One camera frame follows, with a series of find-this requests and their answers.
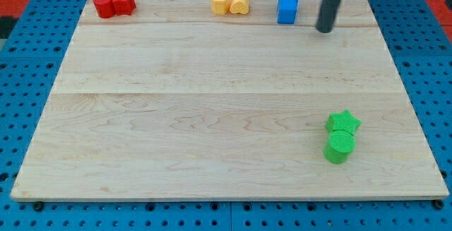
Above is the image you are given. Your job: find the green star block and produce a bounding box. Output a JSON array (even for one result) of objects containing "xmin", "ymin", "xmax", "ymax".
[{"xmin": 325, "ymin": 109, "xmax": 362, "ymax": 136}]

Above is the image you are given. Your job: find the red star block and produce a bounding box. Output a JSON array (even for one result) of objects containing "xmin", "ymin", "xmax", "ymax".
[{"xmin": 112, "ymin": 0, "xmax": 136, "ymax": 16}]

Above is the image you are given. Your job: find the light wooden board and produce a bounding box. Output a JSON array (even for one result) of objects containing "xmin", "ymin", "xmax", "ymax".
[{"xmin": 11, "ymin": 0, "xmax": 449, "ymax": 202}]

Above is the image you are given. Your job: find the yellow heart block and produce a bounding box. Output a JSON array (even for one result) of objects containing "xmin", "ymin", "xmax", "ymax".
[{"xmin": 230, "ymin": 0, "xmax": 249, "ymax": 15}]

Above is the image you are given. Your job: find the yellow hexagon block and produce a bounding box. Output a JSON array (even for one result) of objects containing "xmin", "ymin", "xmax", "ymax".
[{"xmin": 210, "ymin": 0, "xmax": 231, "ymax": 15}]

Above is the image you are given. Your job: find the blue pentagon block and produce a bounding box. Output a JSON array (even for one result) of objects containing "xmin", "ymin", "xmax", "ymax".
[{"xmin": 277, "ymin": 0, "xmax": 299, "ymax": 24}]

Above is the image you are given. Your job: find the green cylinder block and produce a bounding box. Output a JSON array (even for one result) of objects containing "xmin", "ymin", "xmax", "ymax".
[{"xmin": 323, "ymin": 131, "xmax": 356, "ymax": 164}]

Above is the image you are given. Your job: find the red cylinder block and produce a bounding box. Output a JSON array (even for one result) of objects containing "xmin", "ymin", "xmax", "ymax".
[{"xmin": 93, "ymin": 0, "xmax": 116, "ymax": 18}]

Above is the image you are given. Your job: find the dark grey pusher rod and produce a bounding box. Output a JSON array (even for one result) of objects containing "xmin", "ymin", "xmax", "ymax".
[{"xmin": 316, "ymin": 0, "xmax": 341, "ymax": 33}]

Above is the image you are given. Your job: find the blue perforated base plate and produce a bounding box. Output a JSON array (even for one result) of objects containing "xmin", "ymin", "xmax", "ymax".
[{"xmin": 1, "ymin": 0, "xmax": 451, "ymax": 230}]

